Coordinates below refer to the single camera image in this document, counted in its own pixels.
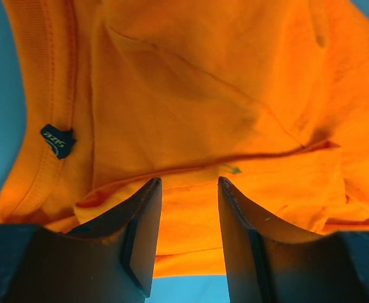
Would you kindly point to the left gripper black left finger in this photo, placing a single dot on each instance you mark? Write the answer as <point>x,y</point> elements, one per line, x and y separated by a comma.
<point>107,259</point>

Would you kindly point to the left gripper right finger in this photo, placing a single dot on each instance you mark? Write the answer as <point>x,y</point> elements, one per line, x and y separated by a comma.
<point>270,260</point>

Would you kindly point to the orange t shirt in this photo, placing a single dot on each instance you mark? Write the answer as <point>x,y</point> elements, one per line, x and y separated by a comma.
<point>273,95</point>

